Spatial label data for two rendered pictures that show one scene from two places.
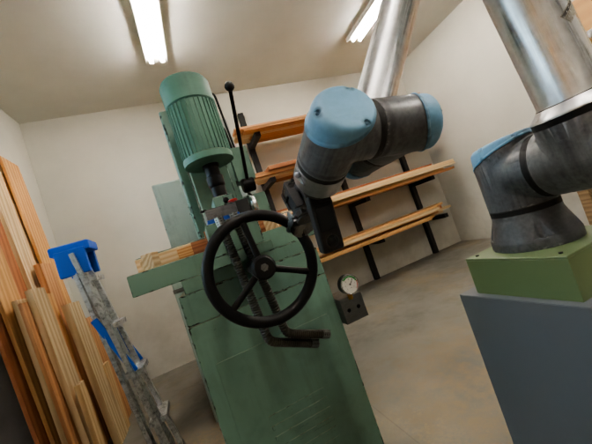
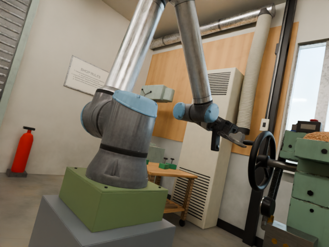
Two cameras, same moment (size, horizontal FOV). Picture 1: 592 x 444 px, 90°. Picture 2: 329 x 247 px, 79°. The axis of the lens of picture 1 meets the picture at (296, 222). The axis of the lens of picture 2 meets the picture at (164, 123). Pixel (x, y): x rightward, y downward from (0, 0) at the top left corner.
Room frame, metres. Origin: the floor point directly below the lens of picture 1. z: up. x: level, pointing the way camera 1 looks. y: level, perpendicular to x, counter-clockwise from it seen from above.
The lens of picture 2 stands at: (1.39, -0.73, 0.79)
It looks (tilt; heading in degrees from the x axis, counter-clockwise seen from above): 5 degrees up; 155
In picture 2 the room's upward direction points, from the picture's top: 13 degrees clockwise
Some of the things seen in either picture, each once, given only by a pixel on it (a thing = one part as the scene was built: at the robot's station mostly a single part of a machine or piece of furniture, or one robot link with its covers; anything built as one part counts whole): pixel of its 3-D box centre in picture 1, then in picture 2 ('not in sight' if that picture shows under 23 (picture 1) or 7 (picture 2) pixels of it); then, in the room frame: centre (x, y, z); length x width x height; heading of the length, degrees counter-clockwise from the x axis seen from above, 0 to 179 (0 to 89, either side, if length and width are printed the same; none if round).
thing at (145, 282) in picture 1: (234, 252); (328, 160); (0.95, 0.21, 0.87); 0.61 x 0.30 x 0.06; 109
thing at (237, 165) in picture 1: (240, 166); not in sight; (1.31, 0.15, 1.22); 0.09 x 0.08 x 0.15; 19
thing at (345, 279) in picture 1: (348, 286); (268, 210); (0.95, -0.09, 0.65); 0.06 x 0.04 x 0.08; 109
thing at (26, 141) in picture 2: not in sight; (23, 151); (-1.58, -1.14, 0.30); 0.19 x 0.18 x 0.60; 20
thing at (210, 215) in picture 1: (227, 211); (306, 129); (0.87, 0.18, 0.99); 0.13 x 0.11 x 0.06; 109
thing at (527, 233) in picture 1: (529, 222); (121, 163); (0.76, -0.56, 0.70); 0.19 x 0.19 x 0.10
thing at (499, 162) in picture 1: (514, 170); (129, 120); (0.75, -0.56, 0.83); 0.17 x 0.15 x 0.18; 17
